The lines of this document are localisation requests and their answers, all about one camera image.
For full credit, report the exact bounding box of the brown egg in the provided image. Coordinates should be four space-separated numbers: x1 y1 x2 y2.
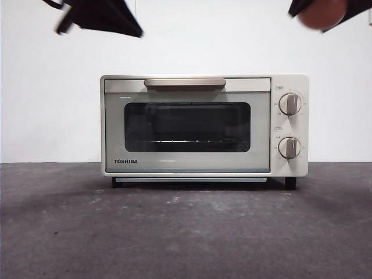
298 0 347 30

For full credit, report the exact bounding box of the cream temperature knob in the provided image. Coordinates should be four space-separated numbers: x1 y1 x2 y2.
278 92 302 116

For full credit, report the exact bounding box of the cream timer knob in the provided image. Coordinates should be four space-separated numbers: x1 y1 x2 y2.
277 136 302 160

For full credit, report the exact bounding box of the cream Toshiba toaster oven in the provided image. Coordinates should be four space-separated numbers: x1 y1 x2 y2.
99 73 310 189

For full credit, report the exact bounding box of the silver crumb tray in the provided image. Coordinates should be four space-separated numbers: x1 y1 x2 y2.
115 177 268 183

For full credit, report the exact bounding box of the wire oven rack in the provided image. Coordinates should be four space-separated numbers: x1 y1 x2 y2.
132 139 244 145

